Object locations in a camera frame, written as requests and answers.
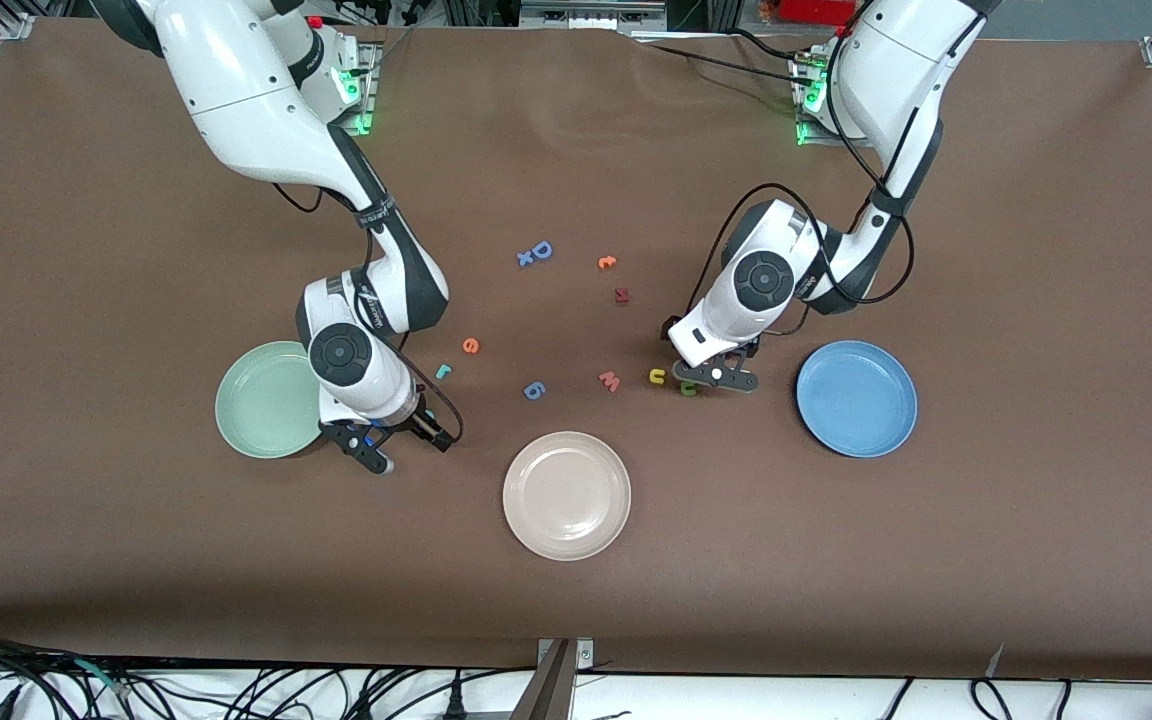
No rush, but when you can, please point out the red box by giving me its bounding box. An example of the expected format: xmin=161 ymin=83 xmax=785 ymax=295
xmin=781 ymin=0 xmax=859 ymax=26

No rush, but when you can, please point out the mint green plate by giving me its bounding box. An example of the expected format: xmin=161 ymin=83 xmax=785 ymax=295
xmin=214 ymin=340 xmax=337 ymax=460

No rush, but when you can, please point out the brown table cover sheet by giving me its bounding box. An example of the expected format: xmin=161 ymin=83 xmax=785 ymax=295
xmin=0 ymin=15 xmax=1152 ymax=683

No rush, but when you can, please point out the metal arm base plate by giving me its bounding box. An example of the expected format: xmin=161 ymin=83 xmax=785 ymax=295
xmin=336 ymin=42 xmax=379 ymax=137
xmin=794 ymin=55 xmax=873 ymax=149

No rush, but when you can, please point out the metal table clamp bracket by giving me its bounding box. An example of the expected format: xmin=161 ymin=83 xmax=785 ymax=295
xmin=511 ymin=638 xmax=597 ymax=720

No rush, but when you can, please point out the beige plate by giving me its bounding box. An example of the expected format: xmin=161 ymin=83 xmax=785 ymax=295
xmin=502 ymin=431 xmax=633 ymax=562

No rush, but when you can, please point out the teal floor cable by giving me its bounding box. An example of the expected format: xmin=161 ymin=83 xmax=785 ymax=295
xmin=71 ymin=658 xmax=135 ymax=699

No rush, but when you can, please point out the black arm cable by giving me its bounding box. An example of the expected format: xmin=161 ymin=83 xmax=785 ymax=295
xmin=271 ymin=180 xmax=464 ymax=449
xmin=686 ymin=0 xmax=919 ymax=339

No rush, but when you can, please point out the blue plate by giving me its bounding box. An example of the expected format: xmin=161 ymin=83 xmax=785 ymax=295
xmin=796 ymin=340 xmax=919 ymax=459

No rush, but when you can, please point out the black base cable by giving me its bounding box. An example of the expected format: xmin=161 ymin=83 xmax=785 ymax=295
xmin=634 ymin=40 xmax=805 ymax=85
xmin=726 ymin=28 xmax=822 ymax=63

